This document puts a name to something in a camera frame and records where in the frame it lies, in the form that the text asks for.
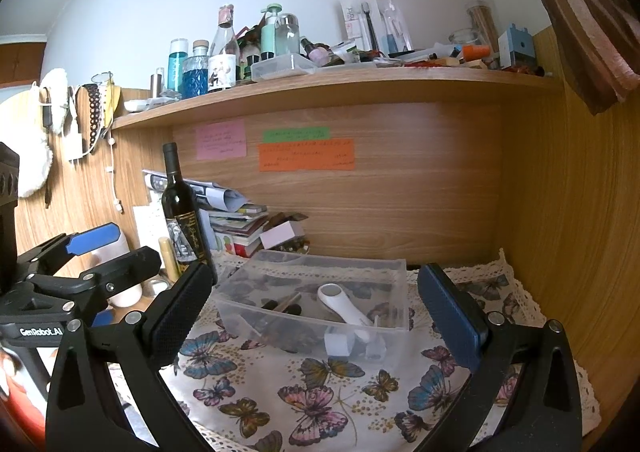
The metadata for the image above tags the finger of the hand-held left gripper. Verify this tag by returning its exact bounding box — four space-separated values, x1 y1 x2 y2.
17 223 121 283
30 246 162 320

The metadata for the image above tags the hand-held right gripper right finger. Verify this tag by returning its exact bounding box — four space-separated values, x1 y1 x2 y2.
417 263 583 452

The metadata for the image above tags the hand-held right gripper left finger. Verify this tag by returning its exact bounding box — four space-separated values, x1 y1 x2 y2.
45 262 217 452

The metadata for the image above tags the clear plastic storage box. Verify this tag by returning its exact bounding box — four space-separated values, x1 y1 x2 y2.
212 249 412 365

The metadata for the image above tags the white handheld electric device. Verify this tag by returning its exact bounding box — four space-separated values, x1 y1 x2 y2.
317 283 376 343

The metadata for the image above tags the white charger plug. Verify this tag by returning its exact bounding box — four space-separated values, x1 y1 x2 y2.
324 327 357 358

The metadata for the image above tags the white container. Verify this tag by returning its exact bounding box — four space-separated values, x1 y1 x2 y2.
90 237 146 307

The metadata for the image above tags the cream cylinder tube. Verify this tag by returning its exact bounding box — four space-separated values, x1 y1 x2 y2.
159 238 181 283

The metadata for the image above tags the white paper card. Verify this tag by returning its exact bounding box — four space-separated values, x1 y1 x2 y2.
132 204 168 257

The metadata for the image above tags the dark wine bottle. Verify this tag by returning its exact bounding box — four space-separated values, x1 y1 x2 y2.
161 142 217 277

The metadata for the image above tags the red cloth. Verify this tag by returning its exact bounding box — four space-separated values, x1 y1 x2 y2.
0 372 48 448

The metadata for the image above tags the white fluffy pad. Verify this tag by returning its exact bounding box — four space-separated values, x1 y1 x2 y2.
17 68 69 197

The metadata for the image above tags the stack of books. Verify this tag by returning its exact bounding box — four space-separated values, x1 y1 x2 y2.
207 202 271 257

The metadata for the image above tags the rolled magazine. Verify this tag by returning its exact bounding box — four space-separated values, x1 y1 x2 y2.
142 169 251 213

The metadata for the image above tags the dotted black belt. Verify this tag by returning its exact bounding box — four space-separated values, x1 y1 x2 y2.
82 83 103 150

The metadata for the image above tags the small white box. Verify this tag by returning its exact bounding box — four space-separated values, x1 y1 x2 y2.
260 222 305 251

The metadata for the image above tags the yellow hanging cloth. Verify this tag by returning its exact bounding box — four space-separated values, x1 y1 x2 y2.
105 84 122 127

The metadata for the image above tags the butterfly printed lace cloth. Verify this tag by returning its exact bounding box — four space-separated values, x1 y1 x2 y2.
107 247 601 452

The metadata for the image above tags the pink paper note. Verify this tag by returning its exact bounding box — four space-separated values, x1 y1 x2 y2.
195 120 248 161

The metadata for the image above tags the blue liquid bottle with cork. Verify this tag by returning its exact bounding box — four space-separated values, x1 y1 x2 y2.
181 40 210 100

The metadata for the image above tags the tall teal bottle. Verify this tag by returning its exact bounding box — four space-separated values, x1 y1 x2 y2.
168 38 188 95

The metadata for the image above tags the orange paper note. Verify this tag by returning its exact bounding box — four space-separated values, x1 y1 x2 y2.
258 138 356 173

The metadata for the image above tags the green paper note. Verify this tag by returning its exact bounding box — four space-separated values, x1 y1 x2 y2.
263 127 331 142

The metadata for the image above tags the clear bottle with pink cap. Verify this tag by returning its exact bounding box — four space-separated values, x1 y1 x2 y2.
207 4 239 93

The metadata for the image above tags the wooden shelf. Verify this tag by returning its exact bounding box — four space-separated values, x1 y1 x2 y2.
111 64 563 130

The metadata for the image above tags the clear plastic tray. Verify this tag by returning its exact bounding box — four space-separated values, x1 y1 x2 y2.
250 53 312 82

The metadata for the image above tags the mint pump bottle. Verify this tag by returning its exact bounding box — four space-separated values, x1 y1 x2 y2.
260 4 282 60

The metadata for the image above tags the blue toy robot box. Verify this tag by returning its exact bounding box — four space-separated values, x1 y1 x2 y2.
499 24 536 70

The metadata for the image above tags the clear round bottle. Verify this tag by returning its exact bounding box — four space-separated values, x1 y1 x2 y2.
275 14 301 56

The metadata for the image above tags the short glass jar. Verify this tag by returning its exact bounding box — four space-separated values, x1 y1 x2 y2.
448 29 483 47

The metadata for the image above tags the tall glass jar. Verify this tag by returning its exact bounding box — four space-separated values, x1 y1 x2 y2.
466 0 500 52

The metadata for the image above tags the clear toothbrush package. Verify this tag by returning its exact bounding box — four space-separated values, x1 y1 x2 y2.
372 0 413 52

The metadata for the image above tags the white toothbrush package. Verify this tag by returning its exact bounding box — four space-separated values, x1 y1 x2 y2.
340 0 381 52

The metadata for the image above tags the brown curtain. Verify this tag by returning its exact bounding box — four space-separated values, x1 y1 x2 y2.
465 0 640 115

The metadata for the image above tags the white cable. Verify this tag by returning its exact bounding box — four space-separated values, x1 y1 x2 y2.
102 137 124 213

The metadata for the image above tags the white wall charger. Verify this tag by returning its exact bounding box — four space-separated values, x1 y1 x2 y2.
66 132 85 163

